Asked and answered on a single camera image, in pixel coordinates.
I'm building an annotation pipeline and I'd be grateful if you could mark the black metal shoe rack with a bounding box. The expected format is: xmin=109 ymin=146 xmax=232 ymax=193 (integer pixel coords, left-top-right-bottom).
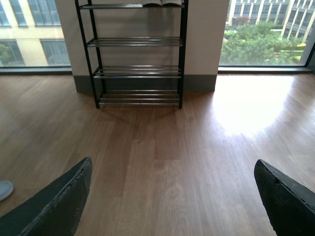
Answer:
xmin=75 ymin=0 xmax=189 ymax=108

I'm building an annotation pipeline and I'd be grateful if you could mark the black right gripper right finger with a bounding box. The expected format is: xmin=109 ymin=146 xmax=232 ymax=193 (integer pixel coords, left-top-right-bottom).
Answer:
xmin=254 ymin=159 xmax=315 ymax=236

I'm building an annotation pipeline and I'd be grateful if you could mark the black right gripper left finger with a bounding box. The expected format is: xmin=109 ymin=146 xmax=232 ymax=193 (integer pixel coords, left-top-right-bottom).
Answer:
xmin=0 ymin=157 xmax=92 ymax=236

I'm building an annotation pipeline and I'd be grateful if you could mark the grey knit sneaker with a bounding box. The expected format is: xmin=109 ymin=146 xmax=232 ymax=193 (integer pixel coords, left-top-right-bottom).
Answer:
xmin=161 ymin=0 xmax=185 ymax=6
xmin=141 ymin=0 xmax=162 ymax=7

